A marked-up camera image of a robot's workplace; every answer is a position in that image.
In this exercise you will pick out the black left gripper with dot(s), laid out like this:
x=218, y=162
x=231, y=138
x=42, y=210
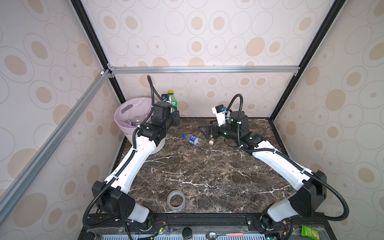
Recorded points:
x=176, y=118

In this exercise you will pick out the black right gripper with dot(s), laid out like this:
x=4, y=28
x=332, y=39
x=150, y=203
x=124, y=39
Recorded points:
x=215, y=127

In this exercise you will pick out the green plastic soda bottle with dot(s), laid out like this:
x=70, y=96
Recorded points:
x=172, y=99

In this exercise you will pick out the blue label water bottle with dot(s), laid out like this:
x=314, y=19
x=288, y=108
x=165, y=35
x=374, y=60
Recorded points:
x=191, y=139

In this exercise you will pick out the clear bottle red label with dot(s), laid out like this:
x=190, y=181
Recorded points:
x=134, y=122

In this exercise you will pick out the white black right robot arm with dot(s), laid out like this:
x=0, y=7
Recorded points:
x=311, y=187

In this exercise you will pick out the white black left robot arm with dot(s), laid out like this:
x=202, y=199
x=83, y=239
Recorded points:
x=112, y=195

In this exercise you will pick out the pink bin liner bag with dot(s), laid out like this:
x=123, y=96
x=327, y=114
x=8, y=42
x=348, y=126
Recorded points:
x=135, y=107

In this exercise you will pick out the clear tape roll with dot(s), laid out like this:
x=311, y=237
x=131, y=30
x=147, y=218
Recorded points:
x=176, y=201

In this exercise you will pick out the black round knob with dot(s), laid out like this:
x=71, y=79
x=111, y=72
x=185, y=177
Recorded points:
x=187, y=233

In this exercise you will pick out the green snack packet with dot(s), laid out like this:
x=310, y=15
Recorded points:
x=310, y=233

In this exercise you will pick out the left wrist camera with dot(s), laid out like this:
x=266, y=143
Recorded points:
x=166, y=98

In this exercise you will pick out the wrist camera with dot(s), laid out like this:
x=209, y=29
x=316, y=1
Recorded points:
x=166, y=98
x=220, y=112

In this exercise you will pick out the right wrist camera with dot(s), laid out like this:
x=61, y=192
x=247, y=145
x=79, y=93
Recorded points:
x=220, y=112

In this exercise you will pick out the aluminium frame bar back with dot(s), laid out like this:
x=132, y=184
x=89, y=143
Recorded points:
x=205, y=70

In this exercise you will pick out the aluminium frame bar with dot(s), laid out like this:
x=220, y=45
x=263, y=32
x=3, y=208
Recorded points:
x=205, y=70
x=20, y=185

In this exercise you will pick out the metal spoon red handle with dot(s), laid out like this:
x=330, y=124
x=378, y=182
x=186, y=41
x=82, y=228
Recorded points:
x=214, y=236

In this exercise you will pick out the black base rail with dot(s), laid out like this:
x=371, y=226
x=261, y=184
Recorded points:
x=169, y=227

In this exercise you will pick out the black frame post left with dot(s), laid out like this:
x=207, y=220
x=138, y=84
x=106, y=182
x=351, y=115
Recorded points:
x=97, y=46

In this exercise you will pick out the black frame post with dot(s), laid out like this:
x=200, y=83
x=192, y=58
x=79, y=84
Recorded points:
x=97, y=46
x=313, y=47

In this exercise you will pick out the aluminium frame bar left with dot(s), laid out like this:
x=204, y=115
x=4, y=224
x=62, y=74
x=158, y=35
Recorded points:
x=20, y=185

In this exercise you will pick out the black frame post right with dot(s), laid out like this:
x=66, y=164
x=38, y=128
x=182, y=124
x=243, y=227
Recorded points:
x=313, y=47

